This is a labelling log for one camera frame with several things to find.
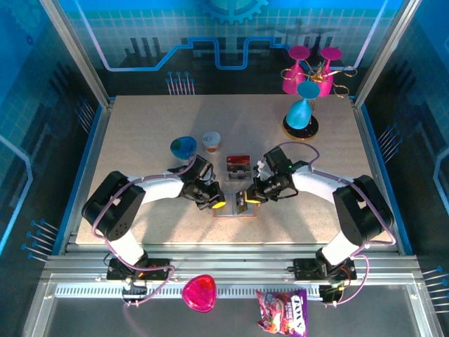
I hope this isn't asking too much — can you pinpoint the brown leather card holder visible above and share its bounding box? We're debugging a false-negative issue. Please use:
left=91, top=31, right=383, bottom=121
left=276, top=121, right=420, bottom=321
left=212, top=191, right=260, bottom=218

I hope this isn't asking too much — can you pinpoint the dark pictured credit card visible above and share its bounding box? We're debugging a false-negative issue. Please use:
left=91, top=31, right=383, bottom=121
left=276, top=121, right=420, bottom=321
left=235, top=191, right=249, bottom=215

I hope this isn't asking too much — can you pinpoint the cup with blue lid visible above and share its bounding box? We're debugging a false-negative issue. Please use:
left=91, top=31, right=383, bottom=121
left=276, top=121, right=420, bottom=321
left=170, top=136, right=198, bottom=161

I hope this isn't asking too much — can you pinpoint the small can with white lid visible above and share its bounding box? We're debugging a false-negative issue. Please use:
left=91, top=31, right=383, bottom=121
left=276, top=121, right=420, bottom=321
left=201, top=131, right=222, bottom=154

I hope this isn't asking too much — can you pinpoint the cup tree with goblets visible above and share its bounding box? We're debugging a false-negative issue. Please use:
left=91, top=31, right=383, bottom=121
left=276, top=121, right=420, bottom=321
left=280, top=58, right=358, bottom=142

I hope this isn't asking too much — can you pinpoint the blue goblet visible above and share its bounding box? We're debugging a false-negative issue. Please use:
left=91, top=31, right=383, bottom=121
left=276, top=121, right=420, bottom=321
left=286, top=81, right=321, bottom=130

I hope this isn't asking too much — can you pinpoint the pink heart-shaped bowl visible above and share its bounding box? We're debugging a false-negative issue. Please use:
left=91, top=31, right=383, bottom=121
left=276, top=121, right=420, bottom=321
left=181, top=274, right=217, bottom=314

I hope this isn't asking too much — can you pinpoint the pink goblet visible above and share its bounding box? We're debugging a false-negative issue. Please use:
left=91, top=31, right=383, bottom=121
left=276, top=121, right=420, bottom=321
left=315, top=47, right=343, bottom=98
left=282, top=45, right=311, bottom=95

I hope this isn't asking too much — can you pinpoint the purple candy bag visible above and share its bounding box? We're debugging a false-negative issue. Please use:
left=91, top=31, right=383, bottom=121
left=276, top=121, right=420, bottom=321
left=255, top=288, right=308, bottom=337

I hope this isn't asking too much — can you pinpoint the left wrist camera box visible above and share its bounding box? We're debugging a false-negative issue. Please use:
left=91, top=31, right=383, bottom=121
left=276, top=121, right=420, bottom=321
left=191, top=154, right=215, bottom=183

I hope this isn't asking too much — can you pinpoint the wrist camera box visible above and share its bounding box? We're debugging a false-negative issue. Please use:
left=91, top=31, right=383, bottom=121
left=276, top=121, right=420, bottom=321
left=262, top=147, right=291, bottom=173
left=191, top=154, right=215, bottom=183

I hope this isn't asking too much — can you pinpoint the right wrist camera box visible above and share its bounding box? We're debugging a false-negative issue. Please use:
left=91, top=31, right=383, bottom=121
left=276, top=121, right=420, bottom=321
left=262, top=147, right=291, bottom=173

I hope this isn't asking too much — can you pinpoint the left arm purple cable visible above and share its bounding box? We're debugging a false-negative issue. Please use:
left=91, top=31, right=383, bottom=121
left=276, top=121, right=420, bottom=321
left=90, top=154, right=175, bottom=308

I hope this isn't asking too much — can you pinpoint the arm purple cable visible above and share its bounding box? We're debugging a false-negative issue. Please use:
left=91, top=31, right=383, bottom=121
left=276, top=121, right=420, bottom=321
left=275, top=140, right=397, bottom=307
left=90, top=154, right=175, bottom=308

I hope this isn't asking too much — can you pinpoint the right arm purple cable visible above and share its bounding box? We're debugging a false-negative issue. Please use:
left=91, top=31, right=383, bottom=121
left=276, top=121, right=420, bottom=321
left=275, top=140, right=397, bottom=307

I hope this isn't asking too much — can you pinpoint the aluminium front rail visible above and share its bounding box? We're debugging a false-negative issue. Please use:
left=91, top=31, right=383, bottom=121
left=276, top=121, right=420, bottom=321
left=41, top=244, right=422, bottom=282

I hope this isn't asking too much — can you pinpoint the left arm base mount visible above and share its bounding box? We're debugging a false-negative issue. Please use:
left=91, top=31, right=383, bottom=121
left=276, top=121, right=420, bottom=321
left=106, top=258, right=173, bottom=282

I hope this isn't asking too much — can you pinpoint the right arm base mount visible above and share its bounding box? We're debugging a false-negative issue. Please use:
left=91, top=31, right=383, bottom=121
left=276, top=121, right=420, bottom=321
left=293, top=257, right=358, bottom=282

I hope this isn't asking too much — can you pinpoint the white slotted cable duct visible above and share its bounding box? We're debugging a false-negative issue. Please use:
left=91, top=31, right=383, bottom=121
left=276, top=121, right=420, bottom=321
left=55, top=283, right=322, bottom=300

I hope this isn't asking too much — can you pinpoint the aluminium table side rail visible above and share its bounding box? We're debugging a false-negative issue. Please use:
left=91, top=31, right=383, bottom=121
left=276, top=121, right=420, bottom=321
left=62, top=98, right=115, bottom=256
left=351, top=98, right=401, bottom=256

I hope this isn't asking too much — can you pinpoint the aluminium frame post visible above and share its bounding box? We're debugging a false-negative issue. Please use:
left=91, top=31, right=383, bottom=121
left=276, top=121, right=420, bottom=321
left=352, top=0, right=422, bottom=106
left=39, top=0, right=115, bottom=108

